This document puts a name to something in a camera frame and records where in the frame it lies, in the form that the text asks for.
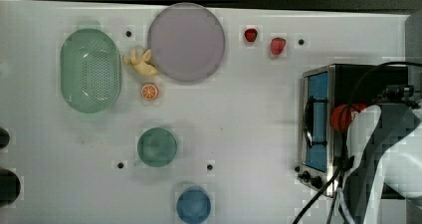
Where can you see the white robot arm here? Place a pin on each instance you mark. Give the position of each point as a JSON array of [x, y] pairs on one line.
[[385, 142]]

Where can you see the black toaster oven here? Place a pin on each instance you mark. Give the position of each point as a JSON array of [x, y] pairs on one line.
[[331, 96]]

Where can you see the orange slice toy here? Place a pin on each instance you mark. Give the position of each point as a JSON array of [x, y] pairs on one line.
[[149, 92]]

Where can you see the lilac round plate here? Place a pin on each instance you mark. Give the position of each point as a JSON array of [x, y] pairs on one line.
[[187, 42]]

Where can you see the green cup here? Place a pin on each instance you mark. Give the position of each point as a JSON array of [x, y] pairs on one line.
[[156, 147]]

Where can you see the yellow toy banana bunch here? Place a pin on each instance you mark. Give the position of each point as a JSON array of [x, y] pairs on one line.
[[141, 63]]

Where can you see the dark red toy strawberry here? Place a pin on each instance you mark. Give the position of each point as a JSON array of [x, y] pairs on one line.
[[251, 35]]

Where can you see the pink toy strawberry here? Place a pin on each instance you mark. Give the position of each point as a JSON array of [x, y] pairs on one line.
[[277, 46]]

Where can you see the blue bowl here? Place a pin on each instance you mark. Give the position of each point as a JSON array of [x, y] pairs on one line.
[[193, 206]]

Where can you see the green perforated colander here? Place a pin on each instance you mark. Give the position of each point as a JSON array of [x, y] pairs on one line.
[[90, 71]]

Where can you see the small black cylinder cup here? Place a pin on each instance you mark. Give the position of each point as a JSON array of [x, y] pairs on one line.
[[4, 138]]

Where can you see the large black utensil cup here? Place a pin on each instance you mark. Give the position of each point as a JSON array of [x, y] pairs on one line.
[[10, 187]]

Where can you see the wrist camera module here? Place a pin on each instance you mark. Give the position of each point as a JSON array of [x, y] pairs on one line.
[[397, 94]]

